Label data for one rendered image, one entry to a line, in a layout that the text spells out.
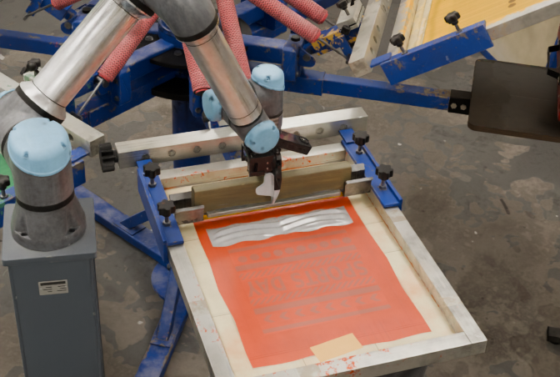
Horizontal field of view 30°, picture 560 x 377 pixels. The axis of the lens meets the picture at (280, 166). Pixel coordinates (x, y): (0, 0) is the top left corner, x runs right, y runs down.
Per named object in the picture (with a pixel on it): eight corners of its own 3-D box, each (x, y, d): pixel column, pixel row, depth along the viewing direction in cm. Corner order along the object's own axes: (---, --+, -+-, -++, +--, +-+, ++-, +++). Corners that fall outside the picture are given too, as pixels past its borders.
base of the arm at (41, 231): (10, 254, 208) (4, 214, 202) (12, 208, 220) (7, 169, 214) (87, 247, 210) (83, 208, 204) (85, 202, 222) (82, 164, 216)
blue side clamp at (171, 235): (184, 260, 248) (183, 237, 244) (163, 263, 246) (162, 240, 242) (157, 187, 271) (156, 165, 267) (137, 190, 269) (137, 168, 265)
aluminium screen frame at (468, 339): (485, 352, 225) (487, 339, 222) (222, 410, 209) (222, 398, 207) (352, 152, 285) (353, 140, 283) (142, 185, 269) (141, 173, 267)
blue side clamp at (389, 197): (400, 221, 263) (402, 198, 259) (382, 224, 261) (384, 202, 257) (357, 155, 286) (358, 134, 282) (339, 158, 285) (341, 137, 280)
